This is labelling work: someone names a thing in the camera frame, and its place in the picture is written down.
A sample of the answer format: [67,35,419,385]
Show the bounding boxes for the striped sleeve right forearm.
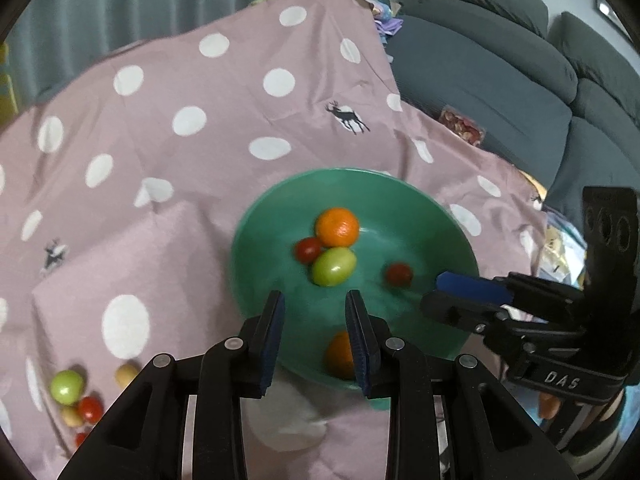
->
[559,390,626,479]

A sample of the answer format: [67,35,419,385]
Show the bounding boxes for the green fruit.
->
[49,370,85,406]
[310,247,357,287]

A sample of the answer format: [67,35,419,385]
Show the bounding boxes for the purple folded clothes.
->
[372,0,404,46]

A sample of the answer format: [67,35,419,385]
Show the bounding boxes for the pink polka dot tablecloth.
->
[1,0,546,479]

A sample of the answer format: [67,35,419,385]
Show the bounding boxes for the red snack packet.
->
[438,105,486,148]

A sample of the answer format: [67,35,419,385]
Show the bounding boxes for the person's right hand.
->
[538,392,562,420]

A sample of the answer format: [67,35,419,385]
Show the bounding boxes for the green plastic bowl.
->
[229,168,478,390]

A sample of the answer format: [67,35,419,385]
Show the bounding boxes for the grey curtain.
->
[6,0,254,110]

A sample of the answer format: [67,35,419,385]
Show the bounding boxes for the tan longan fruit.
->
[60,405,85,429]
[114,363,139,390]

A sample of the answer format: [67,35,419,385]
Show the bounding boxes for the grey sofa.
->
[387,0,639,228]

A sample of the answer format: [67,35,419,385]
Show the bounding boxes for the dark red cherry tomato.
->
[75,431,88,448]

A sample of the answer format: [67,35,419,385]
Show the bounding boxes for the orange mandarin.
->
[314,207,360,248]
[323,330,355,382]

